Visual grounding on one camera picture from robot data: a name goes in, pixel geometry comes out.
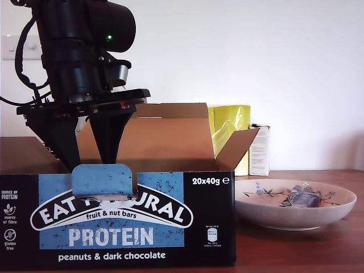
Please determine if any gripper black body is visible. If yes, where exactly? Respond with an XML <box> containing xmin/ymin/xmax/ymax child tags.
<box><xmin>16</xmin><ymin>65</ymin><xmax>152</xmax><ymax>123</ymax></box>

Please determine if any blue snackbar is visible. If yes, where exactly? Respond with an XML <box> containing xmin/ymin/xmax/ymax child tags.
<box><xmin>279</xmin><ymin>191</ymin><xmax>322</xmax><ymax>209</ymax></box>

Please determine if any blue black snackbar carton box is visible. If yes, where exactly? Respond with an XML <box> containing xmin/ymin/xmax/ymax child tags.
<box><xmin>0</xmin><ymin>102</ymin><xmax>261</xmax><ymax>270</ymax></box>

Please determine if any white light switch plate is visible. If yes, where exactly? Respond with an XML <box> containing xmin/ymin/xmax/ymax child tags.
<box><xmin>1</xmin><ymin>35</ymin><xmax>44</xmax><ymax>61</ymax></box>

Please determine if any black looping cable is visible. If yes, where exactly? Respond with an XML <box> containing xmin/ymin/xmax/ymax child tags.
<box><xmin>14</xmin><ymin>16</ymin><xmax>53</xmax><ymax>99</ymax></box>
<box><xmin>0</xmin><ymin>96</ymin><xmax>35</xmax><ymax>108</ymax></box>

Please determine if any yellow paper towel pack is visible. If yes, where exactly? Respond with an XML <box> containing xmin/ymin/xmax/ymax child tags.
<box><xmin>207</xmin><ymin>104</ymin><xmax>252</xmax><ymax>176</ymax></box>

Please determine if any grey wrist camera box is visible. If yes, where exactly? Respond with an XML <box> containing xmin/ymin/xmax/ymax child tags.
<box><xmin>98</xmin><ymin>52</ymin><xmax>133</xmax><ymax>86</ymax></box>

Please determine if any floral ceramic plate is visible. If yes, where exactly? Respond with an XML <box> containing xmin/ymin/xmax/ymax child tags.
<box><xmin>234</xmin><ymin>179</ymin><xmax>358</xmax><ymax>231</ymax></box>

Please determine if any small white carton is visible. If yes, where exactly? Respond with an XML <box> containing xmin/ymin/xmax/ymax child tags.
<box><xmin>248</xmin><ymin>123</ymin><xmax>271</xmax><ymax>176</ymax></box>

